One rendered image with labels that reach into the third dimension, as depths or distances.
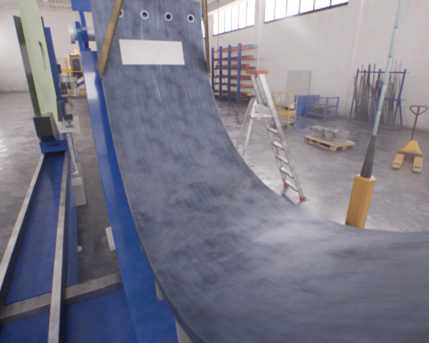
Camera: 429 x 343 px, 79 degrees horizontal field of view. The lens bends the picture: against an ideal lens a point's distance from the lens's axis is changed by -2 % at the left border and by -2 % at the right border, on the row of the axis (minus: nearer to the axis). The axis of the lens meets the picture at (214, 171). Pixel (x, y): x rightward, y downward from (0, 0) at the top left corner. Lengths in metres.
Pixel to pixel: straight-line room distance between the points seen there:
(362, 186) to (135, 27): 1.55
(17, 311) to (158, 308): 1.04
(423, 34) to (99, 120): 11.48
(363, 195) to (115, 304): 1.61
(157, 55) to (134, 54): 0.15
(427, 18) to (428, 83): 2.14
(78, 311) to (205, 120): 1.45
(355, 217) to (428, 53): 10.84
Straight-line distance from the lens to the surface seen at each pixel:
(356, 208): 1.48
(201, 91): 1.81
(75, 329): 1.96
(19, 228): 2.85
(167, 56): 1.85
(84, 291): 2.06
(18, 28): 5.99
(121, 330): 1.86
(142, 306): 1.36
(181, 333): 0.81
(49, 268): 2.41
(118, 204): 1.71
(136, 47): 1.83
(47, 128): 4.27
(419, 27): 12.40
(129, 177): 1.34
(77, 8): 2.35
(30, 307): 2.11
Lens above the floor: 1.96
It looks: 21 degrees down
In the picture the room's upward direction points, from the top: straight up
